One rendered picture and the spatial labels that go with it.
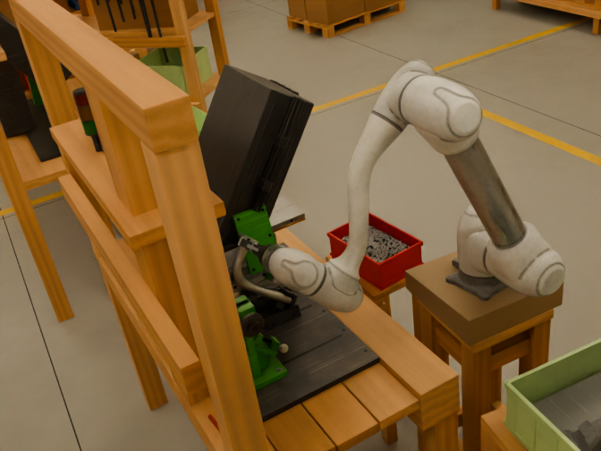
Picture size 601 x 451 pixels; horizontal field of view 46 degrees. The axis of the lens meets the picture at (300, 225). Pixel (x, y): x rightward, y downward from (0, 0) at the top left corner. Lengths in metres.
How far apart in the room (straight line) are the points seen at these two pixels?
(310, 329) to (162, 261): 0.64
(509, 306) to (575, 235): 2.13
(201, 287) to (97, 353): 2.52
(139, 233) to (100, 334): 2.40
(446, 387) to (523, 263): 0.42
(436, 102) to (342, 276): 0.55
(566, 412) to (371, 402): 0.53
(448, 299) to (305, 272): 0.63
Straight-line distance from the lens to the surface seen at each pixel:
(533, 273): 2.08
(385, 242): 2.71
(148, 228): 1.73
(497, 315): 2.28
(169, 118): 1.31
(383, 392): 2.10
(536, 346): 2.50
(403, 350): 2.20
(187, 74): 4.87
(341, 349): 2.22
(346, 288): 1.96
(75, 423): 3.62
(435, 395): 2.10
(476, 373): 2.39
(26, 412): 3.80
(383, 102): 1.89
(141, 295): 1.97
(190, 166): 1.36
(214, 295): 1.50
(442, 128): 1.72
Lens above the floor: 2.37
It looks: 31 degrees down
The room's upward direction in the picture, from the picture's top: 9 degrees counter-clockwise
